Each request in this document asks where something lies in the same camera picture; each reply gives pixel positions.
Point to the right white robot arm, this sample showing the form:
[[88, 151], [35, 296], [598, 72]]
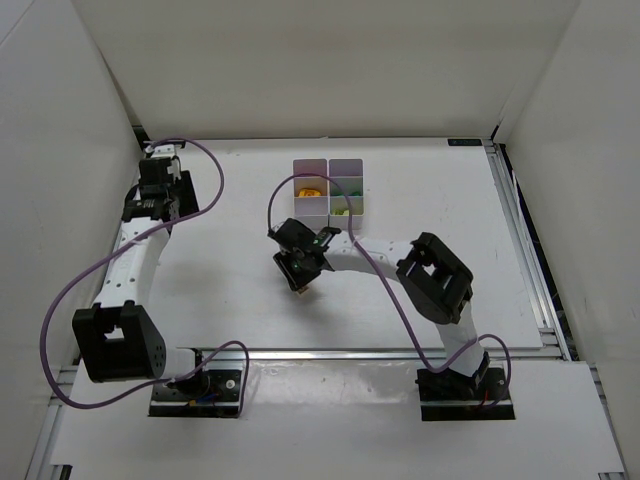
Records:
[[437, 283]]

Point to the right white divided container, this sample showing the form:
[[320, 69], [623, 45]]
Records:
[[348, 175]]

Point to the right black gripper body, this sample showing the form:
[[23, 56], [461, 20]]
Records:
[[293, 273]]

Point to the left white divided container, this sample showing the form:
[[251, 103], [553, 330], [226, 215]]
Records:
[[311, 202]]

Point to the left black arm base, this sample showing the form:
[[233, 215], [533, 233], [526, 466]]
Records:
[[215, 392]]

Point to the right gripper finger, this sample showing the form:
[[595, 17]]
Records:
[[289, 268], [309, 277]]

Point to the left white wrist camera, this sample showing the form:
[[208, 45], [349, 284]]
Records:
[[166, 158]]

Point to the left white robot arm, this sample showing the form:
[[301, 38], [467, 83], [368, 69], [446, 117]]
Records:
[[117, 338]]

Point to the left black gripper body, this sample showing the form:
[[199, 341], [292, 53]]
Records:
[[158, 170]]

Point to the white divided container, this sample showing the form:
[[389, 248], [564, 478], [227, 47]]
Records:
[[311, 202], [348, 175]]

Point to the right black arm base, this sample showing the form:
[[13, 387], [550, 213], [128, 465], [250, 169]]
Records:
[[448, 396]]

